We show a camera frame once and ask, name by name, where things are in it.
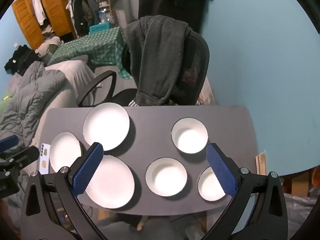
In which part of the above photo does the dark grey fleece hoodie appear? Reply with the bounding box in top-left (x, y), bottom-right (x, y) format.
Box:
top-left (126, 15), bottom-right (193, 107)

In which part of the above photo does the grey plastic sheet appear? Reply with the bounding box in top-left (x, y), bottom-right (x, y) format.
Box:
top-left (282, 192), bottom-right (316, 240)

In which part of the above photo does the wooden board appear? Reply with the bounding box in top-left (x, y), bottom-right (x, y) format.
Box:
top-left (255, 152), bottom-right (268, 178)

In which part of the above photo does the wooden louvred wardrobe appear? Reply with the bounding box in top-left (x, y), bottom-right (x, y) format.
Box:
top-left (11, 0), bottom-right (76, 51)

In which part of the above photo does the white hanging shirt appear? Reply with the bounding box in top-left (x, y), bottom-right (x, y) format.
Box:
top-left (32, 0), bottom-right (47, 26)

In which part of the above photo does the white plate dark rim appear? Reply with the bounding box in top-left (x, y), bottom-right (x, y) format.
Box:
top-left (83, 103), bottom-right (130, 151)
top-left (49, 132), bottom-right (82, 173)
top-left (84, 154), bottom-right (135, 209)

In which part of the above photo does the rack of dark clothes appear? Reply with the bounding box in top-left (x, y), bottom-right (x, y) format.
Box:
top-left (66, 0), bottom-right (102, 37)

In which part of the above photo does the black hanging coat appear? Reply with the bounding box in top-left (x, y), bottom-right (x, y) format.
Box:
top-left (137, 0), bottom-right (217, 34)

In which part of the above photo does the black office chair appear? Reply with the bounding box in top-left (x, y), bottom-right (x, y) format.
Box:
top-left (77, 30), bottom-right (210, 108)

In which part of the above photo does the cardboard box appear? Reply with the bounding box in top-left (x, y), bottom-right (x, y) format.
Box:
top-left (280, 166), bottom-right (317, 195)

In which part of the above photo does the white smartphone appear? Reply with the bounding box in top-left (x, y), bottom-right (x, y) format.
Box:
top-left (37, 143), bottom-right (52, 174)

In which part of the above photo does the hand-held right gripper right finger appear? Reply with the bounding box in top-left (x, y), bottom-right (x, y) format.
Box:
top-left (200, 142), bottom-right (288, 240)

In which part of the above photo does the light grey bed sheet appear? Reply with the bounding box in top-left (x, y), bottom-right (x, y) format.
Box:
top-left (44, 56), bottom-right (98, 122)

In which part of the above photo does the white bowl dark rim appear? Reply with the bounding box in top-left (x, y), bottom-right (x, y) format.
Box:
top-left (145, 157), bottom-right (188, 197)
top-left (197, 166), bottom-right (232, 202)
top-left (171, 118), bottom-right (208, 154)

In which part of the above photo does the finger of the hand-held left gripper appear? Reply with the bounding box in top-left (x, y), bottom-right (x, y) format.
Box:
top-left (0, 145), bottom-right (40, 173)
top-left (0, 135), bottom-right (20, 155)

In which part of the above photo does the teal plastic crate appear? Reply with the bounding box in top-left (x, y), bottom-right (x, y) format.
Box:
top-left (89, 22), bottom-right (111, 34)

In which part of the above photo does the black bag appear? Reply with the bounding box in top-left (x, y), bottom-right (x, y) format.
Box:
top-left (4, 44), bottom-right (42, 76)

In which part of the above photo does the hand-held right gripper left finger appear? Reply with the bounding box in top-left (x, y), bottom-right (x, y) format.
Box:
top-left (20, 142), bottom-right (110, 240)

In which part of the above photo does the pale clothes pile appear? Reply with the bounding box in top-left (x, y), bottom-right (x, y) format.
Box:
top-left (34, 36), bottom-right (62, 57)

